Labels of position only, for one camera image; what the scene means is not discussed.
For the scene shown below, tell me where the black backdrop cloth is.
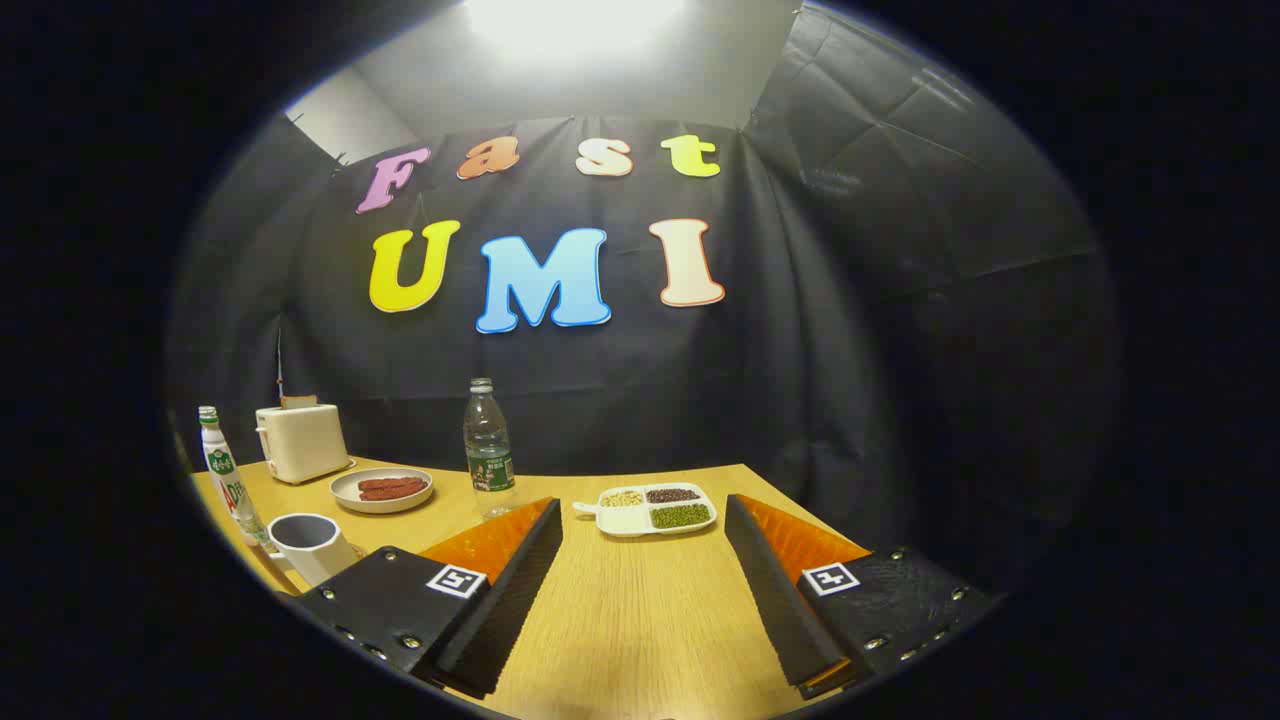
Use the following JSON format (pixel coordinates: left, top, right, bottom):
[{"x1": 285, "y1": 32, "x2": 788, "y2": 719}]
[{"x1": 165, "y1": 5, "x2": 1121, "y2": 591}]

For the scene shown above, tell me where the round white plate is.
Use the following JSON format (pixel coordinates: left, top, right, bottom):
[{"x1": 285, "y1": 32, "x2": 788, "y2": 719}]
[{"x1": 330, "y1": 467, "x2": 435, "y2": 515}]

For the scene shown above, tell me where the wooden table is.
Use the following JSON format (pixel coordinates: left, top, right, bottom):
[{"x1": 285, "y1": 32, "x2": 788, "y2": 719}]
[{"x1": 190, "y1": 458, "x2": 881, "y2": 720}]

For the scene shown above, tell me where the cream white toaster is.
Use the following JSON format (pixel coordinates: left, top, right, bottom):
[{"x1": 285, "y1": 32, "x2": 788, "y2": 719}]
[{"x1": 255, "y1": 403, "x2": 353, "y2": 485}]

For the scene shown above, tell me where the white juice bottle green label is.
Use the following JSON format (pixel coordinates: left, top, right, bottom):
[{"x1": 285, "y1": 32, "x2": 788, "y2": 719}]
[{"x1": 197, "y1": 406, "x2": 271, "y2": 546}]

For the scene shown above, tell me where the clear plastic water bottle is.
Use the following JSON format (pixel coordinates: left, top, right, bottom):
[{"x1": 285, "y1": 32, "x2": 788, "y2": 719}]
[{"x1": 463, "y1": 378, "x2": 518, "y2": 518}]

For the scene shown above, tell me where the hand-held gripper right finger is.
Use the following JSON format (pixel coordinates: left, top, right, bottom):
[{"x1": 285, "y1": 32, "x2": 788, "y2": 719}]
[{"x1": 724, "y1": 494, "x2": 1001, "y2": 701}]

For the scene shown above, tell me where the white divided dish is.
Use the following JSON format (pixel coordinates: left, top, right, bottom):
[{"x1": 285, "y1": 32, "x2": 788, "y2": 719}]
[{"x1": 573, "y1": 483, "x2": 718, "y2": 538}]

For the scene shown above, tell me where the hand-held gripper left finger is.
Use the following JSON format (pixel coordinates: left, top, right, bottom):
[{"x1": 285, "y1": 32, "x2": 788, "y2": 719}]
[{"x1": 297, "y1": 497, "x2": 564, "y2": 699}]

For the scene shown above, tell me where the white cup wooden handle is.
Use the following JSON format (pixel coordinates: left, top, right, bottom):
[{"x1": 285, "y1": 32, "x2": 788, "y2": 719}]
[{"x1": 267, "y1": 513, "x2": 361, "y2": 589}]

